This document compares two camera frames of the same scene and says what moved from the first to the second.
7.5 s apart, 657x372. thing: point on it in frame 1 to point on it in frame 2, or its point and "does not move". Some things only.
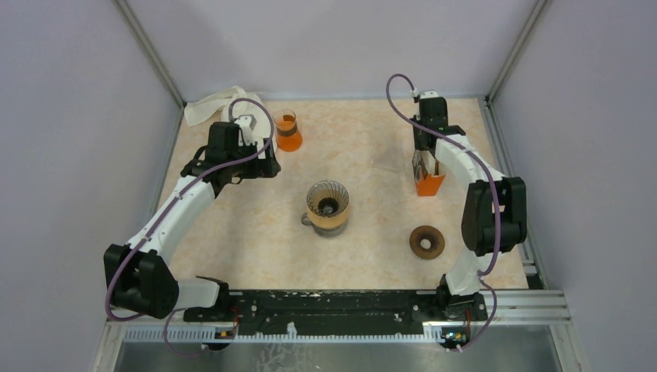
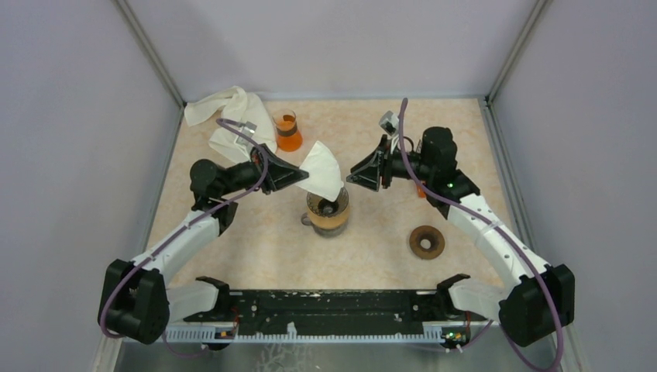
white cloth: (200, 109) does not move
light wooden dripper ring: (330, 222) does not move
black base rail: (329, 311) does not move
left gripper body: (261, 167) to (245, 174)
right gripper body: (417, 130) to (393, 165)
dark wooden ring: (435, 237) does not move
